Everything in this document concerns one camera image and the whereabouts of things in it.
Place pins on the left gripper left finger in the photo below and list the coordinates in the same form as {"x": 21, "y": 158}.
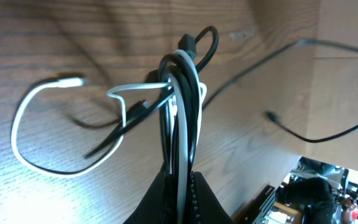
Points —
{"x": 157, "y": 204}

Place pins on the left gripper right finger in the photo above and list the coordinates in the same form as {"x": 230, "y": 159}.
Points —
{"x": 202, "y": 206}

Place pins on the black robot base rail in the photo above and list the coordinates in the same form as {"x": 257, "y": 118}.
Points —
{"x": 255, "y": 211}

